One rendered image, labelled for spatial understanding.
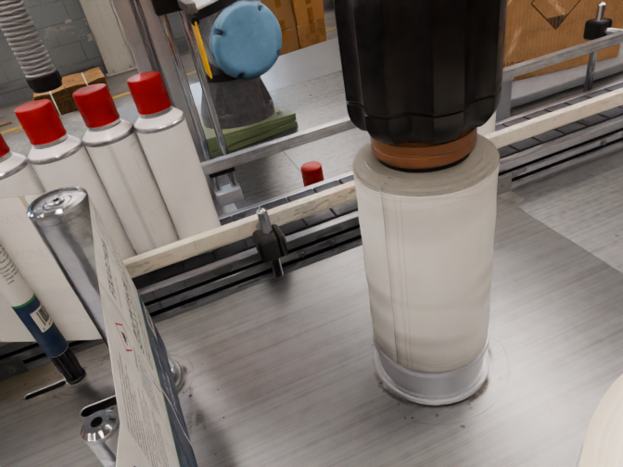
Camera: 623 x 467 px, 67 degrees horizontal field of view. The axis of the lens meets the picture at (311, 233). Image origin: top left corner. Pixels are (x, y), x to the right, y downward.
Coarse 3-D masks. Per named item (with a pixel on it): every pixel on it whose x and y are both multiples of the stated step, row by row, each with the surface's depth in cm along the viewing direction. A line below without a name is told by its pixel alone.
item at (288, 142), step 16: (576, 48) 68; (592, 48) 69; (528, 64) 66; (544, 64) 67; (320, 128) 60; (336, 128) 60; (352, 128) 61; (272, 144) 58; (288, 144) 59; (304, 144) 60; (208, 160) 57; (224, 160) 57; (240, 160) 58
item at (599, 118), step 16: (592, 96) 73; (544, 112) 71; (608, 112) 68; (496, 128) 70; (560, 128) 66; (576, 128) 66; (512, 144) 65; (528, 144) 64; (352, 176) 65; (304, 192) 64; (256, 208) 62; (336, 208) 59; (352, 208) 58; (224, 224) 60; (288, 224) 58; (304, 224) 57; (240, 240) 57; (208, 256) 55; (224, 256) 55; (160, 272) 54; (176, 272) 54
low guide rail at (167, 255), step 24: (600, 96) 64; (528, 120) 62; (552, 120) 62; (576, 120) 64; (504, 144) 61; (336, 192) 56; (288, 216) 55; (192, 240) 52; (216, 240) 53; (144, 264) 51; (168, 264) 52
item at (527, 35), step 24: (528, 0) 83; (552, 0) 84; (576, 0) 85; (600, 0) 86; (528, 24) 85; (552, 24) 86; (576, 24) 87; (504, 48) 87; (528, 48) 88; (552, 48) 89; (528, 72) 91
